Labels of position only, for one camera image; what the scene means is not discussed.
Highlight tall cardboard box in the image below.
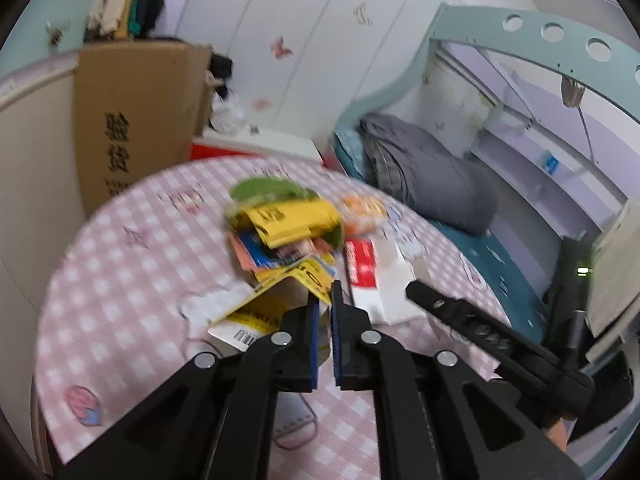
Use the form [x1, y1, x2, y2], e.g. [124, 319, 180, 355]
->
[74, 42, 213, 218]

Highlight teal bunk bed frame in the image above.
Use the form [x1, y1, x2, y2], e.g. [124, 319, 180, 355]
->
[330, 2, 640, 181]

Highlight plaid cloth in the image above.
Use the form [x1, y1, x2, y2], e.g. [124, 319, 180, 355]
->
[362, 140, 401, 196]

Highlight blue pillow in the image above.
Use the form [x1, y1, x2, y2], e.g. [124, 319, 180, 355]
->
[334, 127, 368, 181]

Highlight person's right hand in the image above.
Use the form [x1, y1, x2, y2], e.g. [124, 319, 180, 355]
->
[544, 416, 570, 453]

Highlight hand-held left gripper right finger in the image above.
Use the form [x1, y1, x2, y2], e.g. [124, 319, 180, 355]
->
[330, 280, 588, 480]

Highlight white plastic bag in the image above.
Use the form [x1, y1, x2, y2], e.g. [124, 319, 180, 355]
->
[210, 92, 251, 136]

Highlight yellow-labelled cardboard carton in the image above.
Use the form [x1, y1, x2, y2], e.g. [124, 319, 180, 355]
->
[207, 255, 338, 361]

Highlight blue and orange packet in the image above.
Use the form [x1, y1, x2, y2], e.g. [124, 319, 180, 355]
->
[229, 230, 301, 286]

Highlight teal bed sheet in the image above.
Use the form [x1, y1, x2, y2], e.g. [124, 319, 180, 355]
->
[430, 220, 556, 331]

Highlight red and white box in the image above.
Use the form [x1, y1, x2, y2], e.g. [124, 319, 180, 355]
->
[344, 237, 426, 326]

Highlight white wardrobe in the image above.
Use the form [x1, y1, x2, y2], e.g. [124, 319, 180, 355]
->
[150, 0, 536, 161]

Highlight teal drawer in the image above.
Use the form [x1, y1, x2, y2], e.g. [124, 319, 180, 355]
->
[0, 0, 93, 76]

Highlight white face mask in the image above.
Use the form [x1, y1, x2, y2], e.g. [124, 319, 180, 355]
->
[272, 395, 321, 451]

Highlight white flat board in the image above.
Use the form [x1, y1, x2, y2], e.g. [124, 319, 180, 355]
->
[585, 199, 640, 363]

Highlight small pink white packet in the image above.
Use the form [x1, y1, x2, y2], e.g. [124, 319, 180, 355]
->
[280, 237, 336, 266]

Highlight long white cabinet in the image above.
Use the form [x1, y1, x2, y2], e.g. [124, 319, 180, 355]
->
[0, 57, 88, 341]

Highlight lilac bed wall shelf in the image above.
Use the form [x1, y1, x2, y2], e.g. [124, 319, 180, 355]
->
[440, 45, 640, 261]

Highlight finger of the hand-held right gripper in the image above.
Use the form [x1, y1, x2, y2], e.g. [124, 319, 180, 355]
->
[405, 280, 549, 377]

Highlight green packet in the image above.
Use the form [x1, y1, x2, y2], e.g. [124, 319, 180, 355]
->
[227, 176, 346, 251]

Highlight pink checked tablecloth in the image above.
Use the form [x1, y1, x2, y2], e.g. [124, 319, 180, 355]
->
[32, 157, 511, 466]

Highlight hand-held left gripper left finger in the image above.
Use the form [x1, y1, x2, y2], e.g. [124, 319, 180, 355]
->
[57, 294, 321, 480]

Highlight black clothes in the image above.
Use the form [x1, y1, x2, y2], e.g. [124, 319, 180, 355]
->
[210, 52, 233, 101]

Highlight grey blanket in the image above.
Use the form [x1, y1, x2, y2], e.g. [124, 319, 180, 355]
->
[357, 112, 498, 236]

